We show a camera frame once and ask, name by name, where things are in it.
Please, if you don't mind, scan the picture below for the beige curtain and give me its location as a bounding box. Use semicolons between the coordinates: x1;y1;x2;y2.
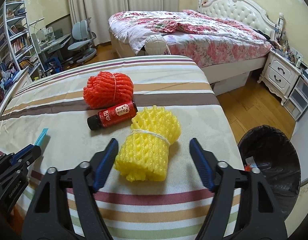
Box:
66;0;129;47

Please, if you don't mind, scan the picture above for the white nightstand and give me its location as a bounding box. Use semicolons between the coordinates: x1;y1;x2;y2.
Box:
258;49;303;105

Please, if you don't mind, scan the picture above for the grey blue desk chair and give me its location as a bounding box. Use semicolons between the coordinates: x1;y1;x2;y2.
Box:
67;17;97;64

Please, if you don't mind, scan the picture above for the white tufted bed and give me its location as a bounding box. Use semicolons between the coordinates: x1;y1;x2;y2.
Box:
108;0;285;80

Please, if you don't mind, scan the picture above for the black lined trash bin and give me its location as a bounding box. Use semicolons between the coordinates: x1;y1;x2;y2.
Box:
238;125;302;220

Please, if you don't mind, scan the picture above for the white ball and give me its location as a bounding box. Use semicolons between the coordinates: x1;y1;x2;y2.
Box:
144;35;167;55

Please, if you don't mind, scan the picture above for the floral quilt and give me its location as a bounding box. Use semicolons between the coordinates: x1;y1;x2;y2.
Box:
108;9;272;68

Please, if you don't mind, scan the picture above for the grey study desk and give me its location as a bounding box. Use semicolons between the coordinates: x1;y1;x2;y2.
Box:
31;27;72;63

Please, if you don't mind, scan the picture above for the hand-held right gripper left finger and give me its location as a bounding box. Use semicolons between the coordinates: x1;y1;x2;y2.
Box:
21;138;119;240

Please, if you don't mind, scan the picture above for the orange foam net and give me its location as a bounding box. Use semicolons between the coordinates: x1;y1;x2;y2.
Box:
83;71;134;110

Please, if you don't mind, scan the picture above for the yellow foam net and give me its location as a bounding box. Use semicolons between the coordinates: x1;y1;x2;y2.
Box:
114;106;182;182

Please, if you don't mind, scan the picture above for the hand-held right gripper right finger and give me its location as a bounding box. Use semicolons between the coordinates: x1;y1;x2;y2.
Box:
189;137;288;240

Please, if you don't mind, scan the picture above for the plastic drawer unit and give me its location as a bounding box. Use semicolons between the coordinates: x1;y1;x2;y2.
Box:
285;76;308;122

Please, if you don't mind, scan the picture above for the white storage box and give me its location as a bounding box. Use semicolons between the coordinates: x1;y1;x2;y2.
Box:
211;71;251;96

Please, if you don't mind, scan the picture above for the red label dark bottle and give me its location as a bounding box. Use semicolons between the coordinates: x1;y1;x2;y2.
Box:
87;100;138;131

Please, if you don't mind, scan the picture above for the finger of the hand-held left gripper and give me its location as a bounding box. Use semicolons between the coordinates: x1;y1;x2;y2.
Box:
4;144;36;163
11;146;42;175

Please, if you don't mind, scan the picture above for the white bookshelf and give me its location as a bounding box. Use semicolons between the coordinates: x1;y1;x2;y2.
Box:
0;0;41;80

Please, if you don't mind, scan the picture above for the teal packet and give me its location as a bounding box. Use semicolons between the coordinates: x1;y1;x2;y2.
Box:
34;128;49;147

